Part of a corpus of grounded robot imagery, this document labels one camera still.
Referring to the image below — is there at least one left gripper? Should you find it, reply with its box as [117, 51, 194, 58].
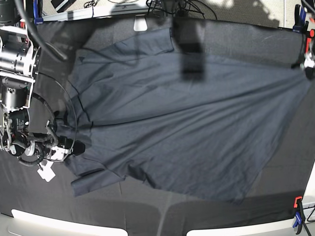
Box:
[291, 53, 315, 80]

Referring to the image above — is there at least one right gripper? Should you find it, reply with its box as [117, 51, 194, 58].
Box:
[0, 118, 86, 169]

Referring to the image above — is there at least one dark grey t-shirt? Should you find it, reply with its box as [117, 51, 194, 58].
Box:
[66, 28, 311, 202]

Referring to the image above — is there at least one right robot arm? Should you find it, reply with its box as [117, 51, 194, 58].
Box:
[0, 0, 85, 182]

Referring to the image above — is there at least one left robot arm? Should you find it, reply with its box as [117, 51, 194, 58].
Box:
[291, 0, 315, 80]

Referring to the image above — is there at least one orange clamp far right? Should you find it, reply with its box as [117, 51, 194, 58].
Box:
[305, 29, 315, 56]

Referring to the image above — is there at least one blue clamp top right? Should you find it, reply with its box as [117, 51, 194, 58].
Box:
[292, 4, 309, 33]

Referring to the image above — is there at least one blue clamp top left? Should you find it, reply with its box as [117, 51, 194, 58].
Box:
[32, 0, 44, 25]

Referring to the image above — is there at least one black table cloth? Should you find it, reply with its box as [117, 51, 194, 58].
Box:
[0, 17, 315, 236]

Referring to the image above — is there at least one orange blue clamp near right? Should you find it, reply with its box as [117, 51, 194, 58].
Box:
[292, 196, 311, 236]

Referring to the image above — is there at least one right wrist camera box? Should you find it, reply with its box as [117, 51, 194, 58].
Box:
[37, 162, 56, 182]

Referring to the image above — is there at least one black cable bundle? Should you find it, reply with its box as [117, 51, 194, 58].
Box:
[145, 0, 219, 20]

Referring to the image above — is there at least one aluminium frame rail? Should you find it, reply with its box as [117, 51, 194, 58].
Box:
[43, 3, 148, 22]

